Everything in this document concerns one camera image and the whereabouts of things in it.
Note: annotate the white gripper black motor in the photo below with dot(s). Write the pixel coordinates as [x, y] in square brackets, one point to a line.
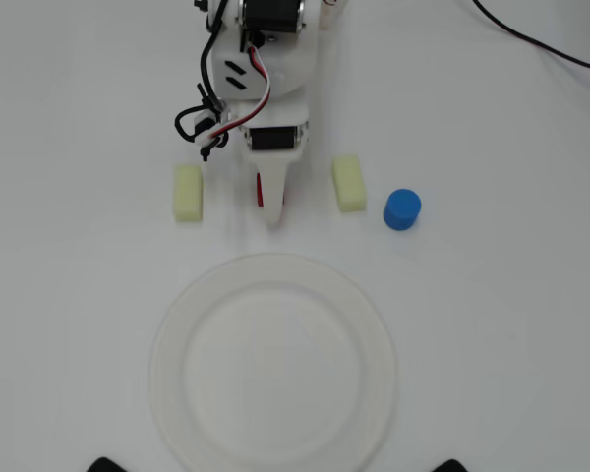
[273, 139]

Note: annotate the red cube block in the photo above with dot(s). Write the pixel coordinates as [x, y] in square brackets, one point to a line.
[259, 192]

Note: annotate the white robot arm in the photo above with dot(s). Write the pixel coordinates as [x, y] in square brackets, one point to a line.
[290, 69]

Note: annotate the pale yellow foam block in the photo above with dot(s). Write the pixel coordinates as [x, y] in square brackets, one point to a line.
[349, 184]
[188, 193]

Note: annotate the blue cylinder block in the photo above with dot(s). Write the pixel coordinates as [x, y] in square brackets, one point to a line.
[402, 209]

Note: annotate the white paper plate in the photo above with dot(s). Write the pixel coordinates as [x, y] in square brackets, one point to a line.
[273, 369]

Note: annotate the black stand foot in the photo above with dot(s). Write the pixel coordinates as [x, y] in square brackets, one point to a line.
[453, 466]
[105, 465]

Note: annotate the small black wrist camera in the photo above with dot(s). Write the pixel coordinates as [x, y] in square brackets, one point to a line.
[207, 129]

